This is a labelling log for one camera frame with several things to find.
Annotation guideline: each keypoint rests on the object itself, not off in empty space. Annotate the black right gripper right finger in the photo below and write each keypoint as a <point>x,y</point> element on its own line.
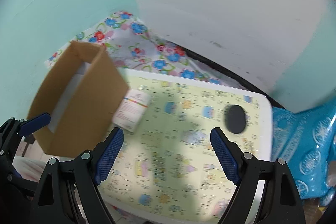
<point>280,200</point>

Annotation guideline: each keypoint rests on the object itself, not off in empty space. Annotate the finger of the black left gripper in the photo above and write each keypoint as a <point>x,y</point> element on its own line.
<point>13,127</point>

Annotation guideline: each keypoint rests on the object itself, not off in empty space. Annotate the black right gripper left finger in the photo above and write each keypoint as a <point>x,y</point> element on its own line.
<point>67,190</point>

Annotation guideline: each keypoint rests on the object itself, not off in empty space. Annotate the black oval compact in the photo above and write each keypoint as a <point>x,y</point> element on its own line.
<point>235,119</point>

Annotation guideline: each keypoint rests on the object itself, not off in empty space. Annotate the white tube with rainbow label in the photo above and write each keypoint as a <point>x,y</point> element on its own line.
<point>131,109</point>

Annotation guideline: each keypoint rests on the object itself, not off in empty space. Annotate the blue plastic stool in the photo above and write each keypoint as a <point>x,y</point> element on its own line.
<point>303,140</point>

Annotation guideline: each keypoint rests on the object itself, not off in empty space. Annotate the brown cardboard box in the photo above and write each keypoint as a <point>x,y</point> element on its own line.
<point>89,113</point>

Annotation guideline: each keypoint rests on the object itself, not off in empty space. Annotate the white paper box liner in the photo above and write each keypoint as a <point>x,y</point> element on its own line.
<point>66,96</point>

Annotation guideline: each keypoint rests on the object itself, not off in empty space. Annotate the yellow cartoon lap table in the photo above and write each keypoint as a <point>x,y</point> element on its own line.
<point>167,171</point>

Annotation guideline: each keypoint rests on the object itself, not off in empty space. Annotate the floral patterned cloth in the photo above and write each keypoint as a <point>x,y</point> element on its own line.
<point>131,44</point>

